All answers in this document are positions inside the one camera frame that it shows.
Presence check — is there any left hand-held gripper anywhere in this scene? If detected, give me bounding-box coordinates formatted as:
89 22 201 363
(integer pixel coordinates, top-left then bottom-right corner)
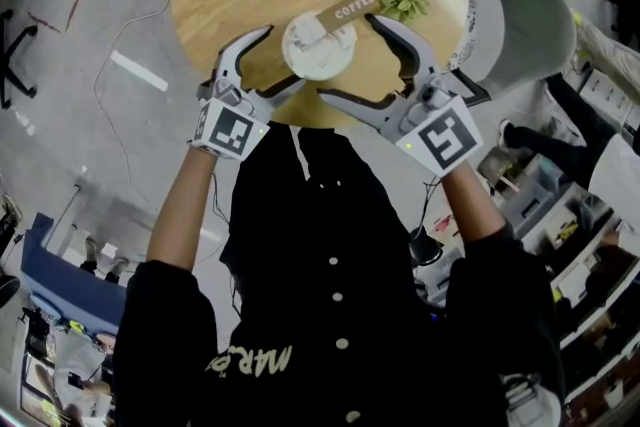
188 25 306 161

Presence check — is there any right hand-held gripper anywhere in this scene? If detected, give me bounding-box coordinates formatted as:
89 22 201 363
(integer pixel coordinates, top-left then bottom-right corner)
318 14 485 179

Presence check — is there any white plastic cup lid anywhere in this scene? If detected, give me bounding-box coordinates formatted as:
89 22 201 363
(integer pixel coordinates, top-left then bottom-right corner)
280 0 379 82

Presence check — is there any person's left forearm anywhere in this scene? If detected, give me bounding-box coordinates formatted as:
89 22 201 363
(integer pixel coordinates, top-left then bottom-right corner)
144 142 221 274

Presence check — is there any person's right forearm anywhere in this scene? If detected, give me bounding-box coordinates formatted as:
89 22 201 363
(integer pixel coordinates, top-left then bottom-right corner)
438 159 511 249

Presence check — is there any grey chair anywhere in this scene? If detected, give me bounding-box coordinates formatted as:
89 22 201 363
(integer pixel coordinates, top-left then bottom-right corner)
452 0 580 109

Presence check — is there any black round bin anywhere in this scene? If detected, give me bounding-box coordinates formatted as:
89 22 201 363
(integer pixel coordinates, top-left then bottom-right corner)
408 224 445 266

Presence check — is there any person's black jacket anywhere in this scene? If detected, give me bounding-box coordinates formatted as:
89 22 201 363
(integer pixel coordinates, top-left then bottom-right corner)
112 118 569 427

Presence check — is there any grey plastic storage bin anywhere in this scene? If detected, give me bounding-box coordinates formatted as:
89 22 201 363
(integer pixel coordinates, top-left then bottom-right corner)
517 153 584 239

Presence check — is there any white drawer cabinet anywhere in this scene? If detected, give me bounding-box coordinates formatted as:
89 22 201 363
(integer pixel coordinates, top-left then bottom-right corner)
579 64 640 126

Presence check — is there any black swivel chair base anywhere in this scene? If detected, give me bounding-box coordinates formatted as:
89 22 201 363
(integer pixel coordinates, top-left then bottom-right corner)
0 8 40 111

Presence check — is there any white storage rack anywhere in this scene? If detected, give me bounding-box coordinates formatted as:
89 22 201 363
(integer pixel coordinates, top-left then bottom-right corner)
549 209 640 416

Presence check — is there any blue table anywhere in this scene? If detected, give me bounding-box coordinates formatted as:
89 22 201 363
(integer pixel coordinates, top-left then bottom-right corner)
19 212 129 341

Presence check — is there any white plastic device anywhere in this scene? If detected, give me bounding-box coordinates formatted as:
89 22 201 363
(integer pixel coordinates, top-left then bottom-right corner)
499 372 564 427

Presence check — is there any thin black cable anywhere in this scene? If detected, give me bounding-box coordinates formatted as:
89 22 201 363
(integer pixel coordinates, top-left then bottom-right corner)
212 169 241 316
419 177 444 236

